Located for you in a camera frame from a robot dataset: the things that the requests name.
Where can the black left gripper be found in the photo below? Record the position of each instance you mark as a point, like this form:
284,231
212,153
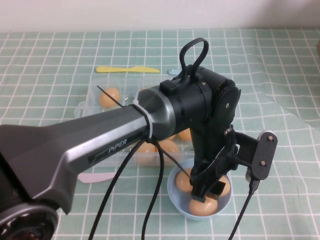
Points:
210,155

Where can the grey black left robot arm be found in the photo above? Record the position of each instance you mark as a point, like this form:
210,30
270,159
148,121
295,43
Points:
75,140

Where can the clear plastic egg box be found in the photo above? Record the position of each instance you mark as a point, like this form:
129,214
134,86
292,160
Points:
130,85

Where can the light blue plastic bowl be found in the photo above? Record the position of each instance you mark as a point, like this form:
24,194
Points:
175,200

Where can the green checked tablecloth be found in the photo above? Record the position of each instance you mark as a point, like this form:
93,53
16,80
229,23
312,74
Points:
287,187

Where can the white zip tie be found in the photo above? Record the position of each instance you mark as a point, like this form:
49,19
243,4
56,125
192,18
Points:
149,122

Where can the pink plastic knife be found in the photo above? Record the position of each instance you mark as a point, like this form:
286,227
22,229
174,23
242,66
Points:
97,177

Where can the light blue plastic fork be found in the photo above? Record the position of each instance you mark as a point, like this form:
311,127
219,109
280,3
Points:
172,72

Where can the yellow plastic knife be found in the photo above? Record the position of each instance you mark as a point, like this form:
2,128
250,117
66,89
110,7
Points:
120,69

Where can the brown object at edge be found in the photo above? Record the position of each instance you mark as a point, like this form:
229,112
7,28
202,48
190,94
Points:
318,47

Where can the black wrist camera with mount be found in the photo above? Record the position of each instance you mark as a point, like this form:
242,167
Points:
265,155

